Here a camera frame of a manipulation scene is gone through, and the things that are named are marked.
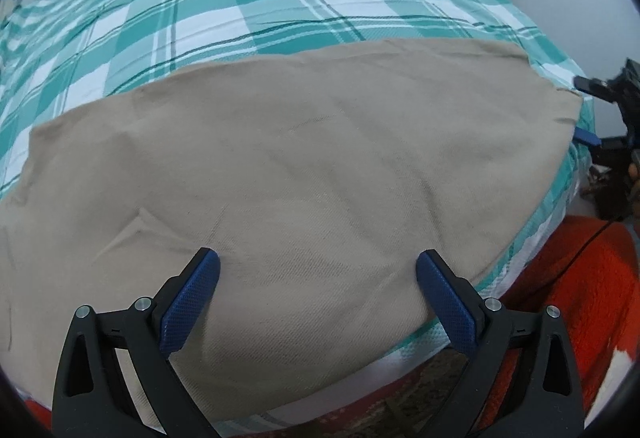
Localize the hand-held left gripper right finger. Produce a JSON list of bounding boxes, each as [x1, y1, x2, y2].
[[417, 249, 583, 438]]

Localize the orange fleece blanket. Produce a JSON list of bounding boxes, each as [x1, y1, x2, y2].
[[20, 215, 638, 421]]

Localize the khaki pants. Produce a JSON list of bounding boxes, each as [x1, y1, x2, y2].
[[0, 38, 583, 430]]

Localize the black cable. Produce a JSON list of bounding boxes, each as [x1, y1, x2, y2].
[[552, 217, 622, 279]]

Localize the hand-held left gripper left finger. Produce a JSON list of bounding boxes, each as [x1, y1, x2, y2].
[[52, 248, 220, 438]]

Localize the dark patterned rug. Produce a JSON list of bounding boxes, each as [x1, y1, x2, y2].
[[320, 353, 478, 438]]

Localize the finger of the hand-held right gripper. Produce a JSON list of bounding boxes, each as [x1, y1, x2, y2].
[[573, 128, 600, 149], [573, 74, 615, 100]]

